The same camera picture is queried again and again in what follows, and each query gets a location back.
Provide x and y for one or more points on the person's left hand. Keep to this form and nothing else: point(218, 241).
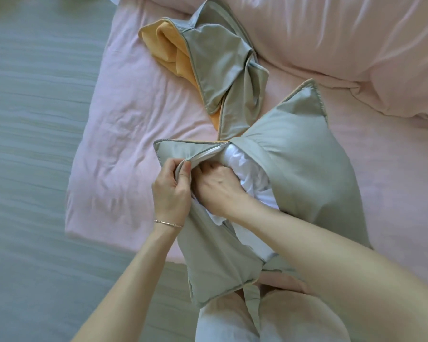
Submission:
point(171, 199)

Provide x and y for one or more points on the pink bed sheet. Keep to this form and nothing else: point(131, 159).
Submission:
point(128, 138)

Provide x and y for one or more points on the person's left forearm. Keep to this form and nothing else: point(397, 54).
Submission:
point(128, 284)

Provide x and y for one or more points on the white cushion insert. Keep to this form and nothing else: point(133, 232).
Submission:
point(249, 170)

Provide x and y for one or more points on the grey-green cushion cover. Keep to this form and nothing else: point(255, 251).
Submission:
point(221, 67)
point(299, 167)

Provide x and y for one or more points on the person's right forearm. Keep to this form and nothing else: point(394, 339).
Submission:
point(349, 274)

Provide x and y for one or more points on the pink duvet with white ruffle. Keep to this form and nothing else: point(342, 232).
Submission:
point(342, 42)

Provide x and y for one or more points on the person's right hand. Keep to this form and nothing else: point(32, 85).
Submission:
point(217, 188)

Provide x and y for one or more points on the person's white trousers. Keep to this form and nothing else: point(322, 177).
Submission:
point(296, 317)

